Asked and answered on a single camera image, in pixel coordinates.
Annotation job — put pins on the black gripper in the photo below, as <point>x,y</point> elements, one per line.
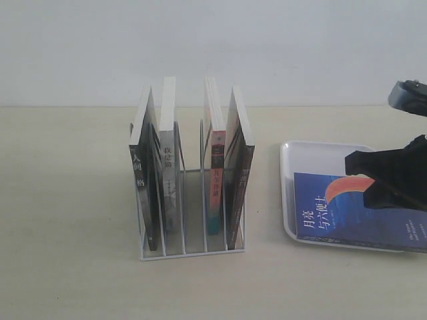
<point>406,166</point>

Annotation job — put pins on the blue cover moon book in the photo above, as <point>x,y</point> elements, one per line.
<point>331,209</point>

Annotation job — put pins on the dark brown book rightmost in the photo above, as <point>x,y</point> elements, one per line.
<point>240,147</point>

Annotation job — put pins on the red teal spine book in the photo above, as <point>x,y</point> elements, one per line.
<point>214,139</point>

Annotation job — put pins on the grey white spine book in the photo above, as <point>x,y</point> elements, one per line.
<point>169,160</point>

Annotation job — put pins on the black spine book leftmost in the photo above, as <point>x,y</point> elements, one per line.
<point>141,152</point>

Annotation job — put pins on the white plastic tray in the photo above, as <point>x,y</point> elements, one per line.
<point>315,158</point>

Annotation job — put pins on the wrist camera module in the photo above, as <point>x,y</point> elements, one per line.
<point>409,96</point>

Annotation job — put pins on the white wire book rack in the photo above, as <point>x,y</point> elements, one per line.
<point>192,239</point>

